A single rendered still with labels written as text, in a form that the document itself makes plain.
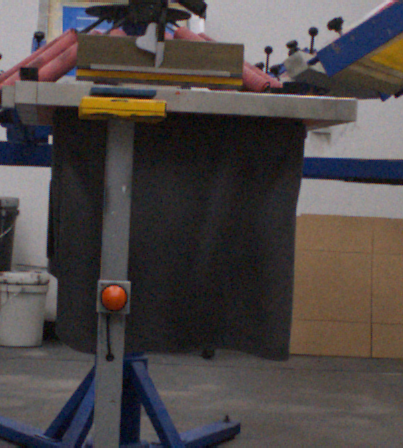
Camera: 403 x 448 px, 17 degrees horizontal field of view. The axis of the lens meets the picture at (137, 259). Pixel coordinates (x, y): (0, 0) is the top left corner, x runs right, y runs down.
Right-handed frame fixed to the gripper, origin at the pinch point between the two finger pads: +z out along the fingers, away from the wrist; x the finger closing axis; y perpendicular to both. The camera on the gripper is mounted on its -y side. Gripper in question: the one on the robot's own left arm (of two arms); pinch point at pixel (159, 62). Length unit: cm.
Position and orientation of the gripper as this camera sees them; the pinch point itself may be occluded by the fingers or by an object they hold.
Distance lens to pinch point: 286.2
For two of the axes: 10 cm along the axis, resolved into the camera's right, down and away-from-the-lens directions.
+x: 0.7, 0.5, -10.0
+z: -0.5, 10.0, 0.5
